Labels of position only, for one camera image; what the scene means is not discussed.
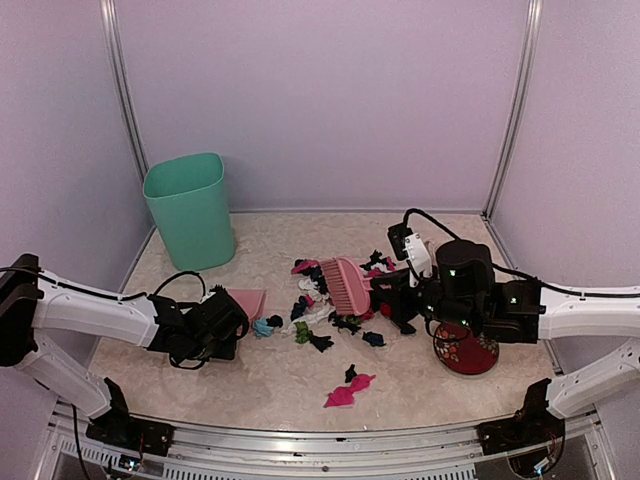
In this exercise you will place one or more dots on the red floral plate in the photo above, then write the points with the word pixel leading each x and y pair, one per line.
pixel 463 353

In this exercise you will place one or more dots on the aluminium frame post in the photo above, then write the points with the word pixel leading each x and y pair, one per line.
pixel 517 108
pixel 118 67

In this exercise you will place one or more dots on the green paper scrap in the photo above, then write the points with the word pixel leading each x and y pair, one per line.
pixel 302 332

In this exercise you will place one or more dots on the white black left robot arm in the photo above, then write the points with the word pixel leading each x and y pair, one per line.
pixel 34 301

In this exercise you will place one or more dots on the magenta paper scrap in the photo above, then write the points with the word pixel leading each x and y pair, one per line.
pixel 345 395

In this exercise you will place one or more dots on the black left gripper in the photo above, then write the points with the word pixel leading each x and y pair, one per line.
pixel 228 349

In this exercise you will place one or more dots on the right aluminium frame post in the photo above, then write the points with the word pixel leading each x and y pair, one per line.
pixel 517 108

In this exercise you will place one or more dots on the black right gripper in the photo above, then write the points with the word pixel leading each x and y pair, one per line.
pixel 395 295

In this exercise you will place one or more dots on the pink plastic dustpan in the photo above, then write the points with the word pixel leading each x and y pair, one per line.
pixel 252 301

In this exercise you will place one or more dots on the pink plastic hand brush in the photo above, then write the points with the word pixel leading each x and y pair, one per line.
pixel 348 288

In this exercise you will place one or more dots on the small black paper scrap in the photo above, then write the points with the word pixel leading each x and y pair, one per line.
pixel 350 374

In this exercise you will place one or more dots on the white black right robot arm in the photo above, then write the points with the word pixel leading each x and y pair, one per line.
pixel 456 285

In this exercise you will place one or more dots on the light blue paper scrap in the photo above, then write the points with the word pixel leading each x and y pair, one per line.
pixel 262 328

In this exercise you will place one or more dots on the green plastic waste bin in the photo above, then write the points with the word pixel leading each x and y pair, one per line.
pixel 187 198

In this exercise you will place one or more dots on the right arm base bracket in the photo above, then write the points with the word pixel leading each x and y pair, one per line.
pixel 531 425

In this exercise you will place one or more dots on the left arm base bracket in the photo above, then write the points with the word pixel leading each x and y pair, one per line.
pixel 117 427

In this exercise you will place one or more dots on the dark blue paper scrap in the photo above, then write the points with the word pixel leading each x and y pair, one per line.
pixel 374 339

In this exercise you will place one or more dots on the left aluminium frame post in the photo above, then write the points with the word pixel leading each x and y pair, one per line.
pixel 118 67

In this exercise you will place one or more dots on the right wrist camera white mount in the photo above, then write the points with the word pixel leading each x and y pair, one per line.
pixel 409 247

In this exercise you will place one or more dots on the aluminium front rail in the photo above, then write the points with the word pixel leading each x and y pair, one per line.
pixel 208 452

